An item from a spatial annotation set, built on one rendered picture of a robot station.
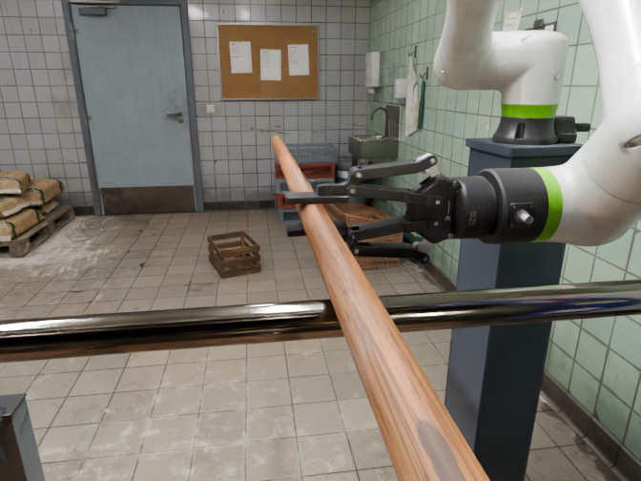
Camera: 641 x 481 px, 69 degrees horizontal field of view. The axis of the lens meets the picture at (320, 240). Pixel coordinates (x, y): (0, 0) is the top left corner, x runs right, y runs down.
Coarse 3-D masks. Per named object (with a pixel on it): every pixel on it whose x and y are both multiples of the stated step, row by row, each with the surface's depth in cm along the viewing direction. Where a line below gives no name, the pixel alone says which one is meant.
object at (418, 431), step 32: (288, 160) 83; (320, 224) 44; (320, 256) 38; (352, 256) 37; (352, 288) 30; (352, 320) 27; (384, 320) 26; (352, 352) 25; (384, 352) 23; (384, 384) 21; (416, 384) 20; (384, 416) 20; (416, 416) 18; (448, 416) 19; (416, 448) 17; (448, 448) 17; (416, 480) 16; (448, 480) 15; (480, 480) 15
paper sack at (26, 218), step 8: (24, 208) 409; (16, 216) 389; (24, 216) 394; (32, 216) 406; (40, 216) 421; (0, 224) 371; (8, 224) 372; (16, 224) 380; (24, 224) 392; (32, 224) 406; (0, 232) 369; (8, 232) 370; (16, 232) 380; (0, 240) 368; (8, 240) 369
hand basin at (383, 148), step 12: (396, 108) 408; (384, 120) 444; (396, 120) 409; (384, 132) 446; (396, 132) 411; (348, 144) 442; (360, 144) 402; (372, 144) 403; (384, 144) 405; (396, 144) 406; (360, 156) 405; (372, 156) 406; (384, 156) 408; (396, 156) 410
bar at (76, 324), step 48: (528, 288) 38; (576, 288) 38; (624, 288) 38; (0, 336) 32; (48, 336) 32; (96, 336) 32; (144, 336) 33; (192, 336) 33; (240, 336) 34; (288, 336) 34; (336, 336) 35; (0, 432) 57; (0, 480) 59
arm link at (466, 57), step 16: (448, 0) 88; (464, 0) 83; (480, 0) 82; (496, 0) 84; (448, 16) 92; (464, 16) 87; (480, 16) 87; (448, 32) 96; (464, 32) 92; (480, 32) 92; (496, 32) 106; (448, 48) 100; (464, 48) 97; (480, 48) 98; (496, 48) 104; (448, 64) 105; (464, 64) 103; (480, 64) 104; (496, 64) 105; (448, 80) 110; (464, 80) 108; (480, 80) 108
